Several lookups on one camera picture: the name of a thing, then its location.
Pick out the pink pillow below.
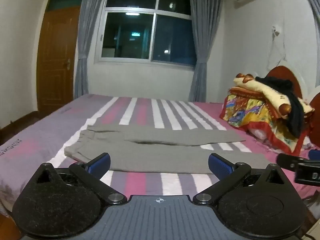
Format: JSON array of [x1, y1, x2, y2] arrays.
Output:
[[250, 127, 268, 140]]

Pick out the brown wooden door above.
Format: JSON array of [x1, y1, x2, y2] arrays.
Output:
[[36, 0, 85, 117]]

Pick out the door transom window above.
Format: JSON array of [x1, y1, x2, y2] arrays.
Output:
[[47, 0, 83, 12]]

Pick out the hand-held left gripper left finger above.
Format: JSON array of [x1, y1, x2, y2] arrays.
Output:
[[34, 152, 127, 205]]

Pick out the grey curtain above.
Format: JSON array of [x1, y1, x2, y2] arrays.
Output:
[[74, 0, 109, 99], [187, 0, 227, 102]]

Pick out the red wooden headboard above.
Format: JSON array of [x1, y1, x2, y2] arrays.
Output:
[[265, 66, 320, 150]]

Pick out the sliding glass window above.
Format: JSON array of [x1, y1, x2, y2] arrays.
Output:
[[95, 0, 198, 67]]

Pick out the cream printed blanket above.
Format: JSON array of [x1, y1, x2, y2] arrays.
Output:
[[233, 73, 315, 118]]

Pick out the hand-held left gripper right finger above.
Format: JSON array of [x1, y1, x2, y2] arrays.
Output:
[[193, 153, 286, 205]]

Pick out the black garment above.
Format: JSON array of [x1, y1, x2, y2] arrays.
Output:
[[255, 76, 306, 135]]

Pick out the grey pants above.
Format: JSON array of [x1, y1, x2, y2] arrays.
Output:
[[64, 124, 269, 175]]

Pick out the bed with striped sheet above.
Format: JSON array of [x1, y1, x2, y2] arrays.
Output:
[[0, 94, 320, 218]]

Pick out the colourful printed quilt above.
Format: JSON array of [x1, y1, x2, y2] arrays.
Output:
[[219, 87, 314, 154]]

